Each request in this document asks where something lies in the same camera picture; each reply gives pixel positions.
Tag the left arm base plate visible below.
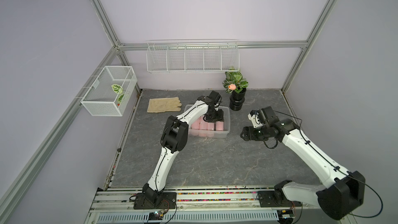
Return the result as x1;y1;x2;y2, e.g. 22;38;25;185
133;192;177;209

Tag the clear plastic storage box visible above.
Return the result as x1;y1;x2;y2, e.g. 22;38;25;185
188;106;231;139

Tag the beige work glove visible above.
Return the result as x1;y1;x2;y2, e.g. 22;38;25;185
147;97;182;113

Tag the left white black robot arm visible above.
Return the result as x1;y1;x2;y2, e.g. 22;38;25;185
142;91;224;205

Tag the green leaf in basket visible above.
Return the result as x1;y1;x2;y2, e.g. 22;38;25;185
112;84;124;94

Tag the long white wire shelf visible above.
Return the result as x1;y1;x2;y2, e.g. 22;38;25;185
146;39;240;73

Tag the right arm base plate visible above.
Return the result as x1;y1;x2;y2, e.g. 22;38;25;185
257;190;302;209

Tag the white wire basket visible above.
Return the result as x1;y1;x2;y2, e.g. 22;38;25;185
80;66;137;117

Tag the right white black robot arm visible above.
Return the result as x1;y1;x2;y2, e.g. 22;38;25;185
240;119;365;220

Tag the potted plant black pot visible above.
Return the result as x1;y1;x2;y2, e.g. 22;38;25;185
222;67;249;111

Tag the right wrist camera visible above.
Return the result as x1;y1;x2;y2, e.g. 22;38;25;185
248;106;279;128

